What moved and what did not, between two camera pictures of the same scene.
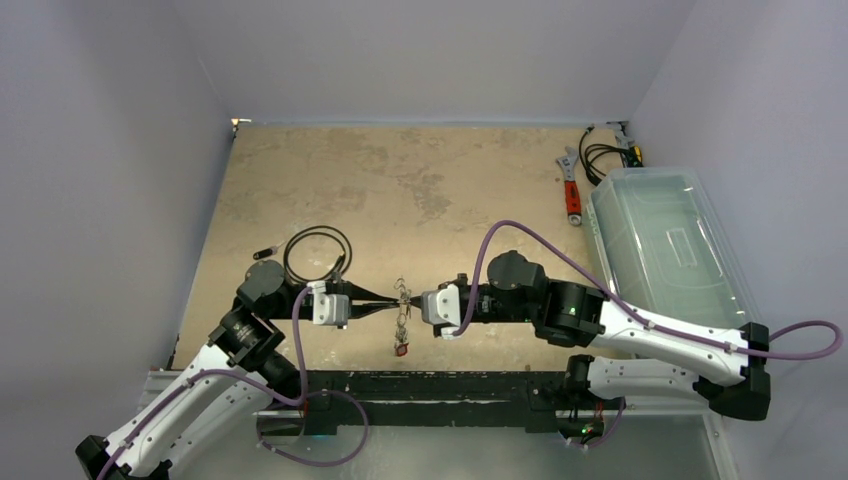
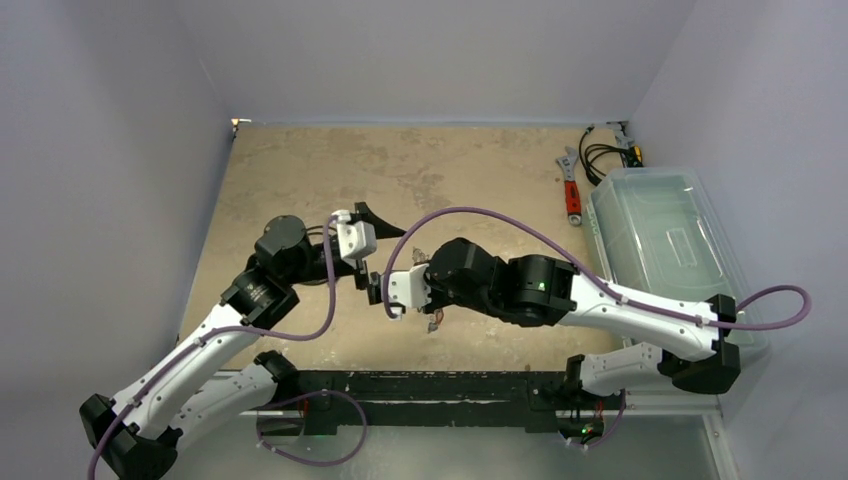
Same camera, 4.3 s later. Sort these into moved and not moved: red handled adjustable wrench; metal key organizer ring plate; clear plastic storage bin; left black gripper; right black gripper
Moved: metal key organizer ring plate; right black gripper; left black gripper
Not moved: clear plastic storage bin; red handled adjustable wrench
